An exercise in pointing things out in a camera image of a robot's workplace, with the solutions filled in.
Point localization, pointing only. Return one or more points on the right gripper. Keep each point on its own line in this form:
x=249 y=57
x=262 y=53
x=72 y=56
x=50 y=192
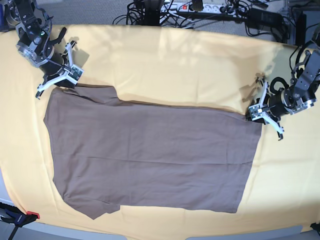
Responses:
x=52 y=72

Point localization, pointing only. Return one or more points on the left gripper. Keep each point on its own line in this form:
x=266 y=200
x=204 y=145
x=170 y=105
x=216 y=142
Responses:
x=275 y=102

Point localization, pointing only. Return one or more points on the brown T-shirt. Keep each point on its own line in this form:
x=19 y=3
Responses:
x=109 y=153

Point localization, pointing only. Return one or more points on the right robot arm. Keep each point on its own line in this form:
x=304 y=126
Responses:
x=34 y=26

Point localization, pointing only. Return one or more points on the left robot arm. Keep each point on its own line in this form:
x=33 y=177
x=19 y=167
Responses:
x=304 y=82

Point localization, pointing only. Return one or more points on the yellow table cloth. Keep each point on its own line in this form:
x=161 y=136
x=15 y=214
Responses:
x=166 y=66

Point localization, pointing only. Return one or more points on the black power adapter brick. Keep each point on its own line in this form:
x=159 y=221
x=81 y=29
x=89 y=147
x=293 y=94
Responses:
x=257 y=19

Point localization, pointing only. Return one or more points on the black computer tower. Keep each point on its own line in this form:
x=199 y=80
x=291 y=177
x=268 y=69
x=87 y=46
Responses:
x=300 y=30

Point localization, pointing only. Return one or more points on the white power strip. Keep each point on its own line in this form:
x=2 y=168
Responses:
x=187 y=7

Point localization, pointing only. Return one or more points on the black clamp at right corner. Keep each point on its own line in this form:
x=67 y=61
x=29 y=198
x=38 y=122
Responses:
x=316 y=227

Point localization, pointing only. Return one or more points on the blue and red clamp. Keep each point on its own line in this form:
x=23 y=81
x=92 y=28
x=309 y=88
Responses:
x=12 y=215

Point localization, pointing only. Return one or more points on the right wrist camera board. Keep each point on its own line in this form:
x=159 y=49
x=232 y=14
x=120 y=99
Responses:
x=74 y=75

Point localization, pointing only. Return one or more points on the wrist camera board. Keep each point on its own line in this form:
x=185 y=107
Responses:
x=74 y=75
x=255 y=112

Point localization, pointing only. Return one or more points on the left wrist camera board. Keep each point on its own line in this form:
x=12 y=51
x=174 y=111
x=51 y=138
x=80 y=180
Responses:
x=255 y=112

